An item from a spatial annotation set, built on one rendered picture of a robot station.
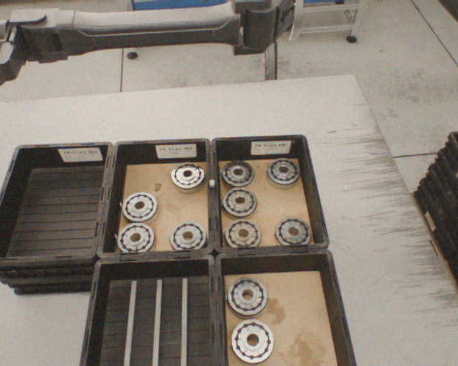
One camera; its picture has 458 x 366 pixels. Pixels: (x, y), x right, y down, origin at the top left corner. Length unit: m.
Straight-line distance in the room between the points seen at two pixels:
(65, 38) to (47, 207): 0.69
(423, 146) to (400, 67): 0.76
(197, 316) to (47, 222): 0.53
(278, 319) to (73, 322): 0.59
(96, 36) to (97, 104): 1.05
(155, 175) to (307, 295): 0.60
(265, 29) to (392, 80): 2.43
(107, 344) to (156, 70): 2.27
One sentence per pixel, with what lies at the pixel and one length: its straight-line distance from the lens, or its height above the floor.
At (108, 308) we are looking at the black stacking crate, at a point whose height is 0.83.
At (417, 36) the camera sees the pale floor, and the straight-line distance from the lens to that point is 3.66.
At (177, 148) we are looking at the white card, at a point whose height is 0.90.
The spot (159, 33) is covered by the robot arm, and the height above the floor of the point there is 1.46.
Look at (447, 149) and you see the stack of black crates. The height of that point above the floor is 0.52.
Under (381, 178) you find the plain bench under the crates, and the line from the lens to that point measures 1.57.
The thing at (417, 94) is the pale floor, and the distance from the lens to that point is 3.12.
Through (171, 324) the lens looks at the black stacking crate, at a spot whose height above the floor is 0.83.
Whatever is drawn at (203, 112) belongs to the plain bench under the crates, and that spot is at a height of 0.70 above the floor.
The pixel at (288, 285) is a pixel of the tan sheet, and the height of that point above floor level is 0.83.
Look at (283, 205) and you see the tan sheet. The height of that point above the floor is 0.83.
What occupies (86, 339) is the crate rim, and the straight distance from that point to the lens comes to 1.05.
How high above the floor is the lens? 1.88
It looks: 54 degrees down
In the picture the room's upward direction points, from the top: straight up
